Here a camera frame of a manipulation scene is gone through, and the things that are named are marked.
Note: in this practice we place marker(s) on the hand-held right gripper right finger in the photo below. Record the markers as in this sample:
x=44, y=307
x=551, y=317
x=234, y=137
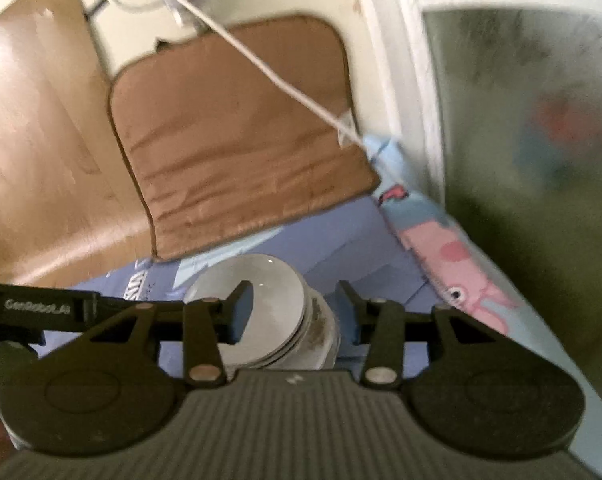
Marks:
x=353, y=325

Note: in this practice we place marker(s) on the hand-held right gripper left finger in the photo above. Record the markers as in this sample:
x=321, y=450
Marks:
x=237, y=320

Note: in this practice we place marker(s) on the white plate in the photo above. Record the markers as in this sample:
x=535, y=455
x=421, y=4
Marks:
x=271, y=290
x=287, y=354

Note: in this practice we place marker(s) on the blue printed bedsheet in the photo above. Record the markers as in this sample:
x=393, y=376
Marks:
x=341, y=240

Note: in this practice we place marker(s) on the brown padded mat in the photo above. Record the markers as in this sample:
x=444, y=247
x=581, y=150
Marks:
x=231, y=150

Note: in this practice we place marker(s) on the wooden headboard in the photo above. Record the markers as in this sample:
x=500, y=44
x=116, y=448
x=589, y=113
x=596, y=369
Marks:
x=36, y=135

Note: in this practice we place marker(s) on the frosted floral window pane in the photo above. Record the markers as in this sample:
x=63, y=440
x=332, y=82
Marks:
x=531, y=110

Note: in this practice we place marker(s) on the white window frame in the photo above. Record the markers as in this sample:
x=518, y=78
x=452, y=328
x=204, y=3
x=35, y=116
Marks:
x=401, y=85

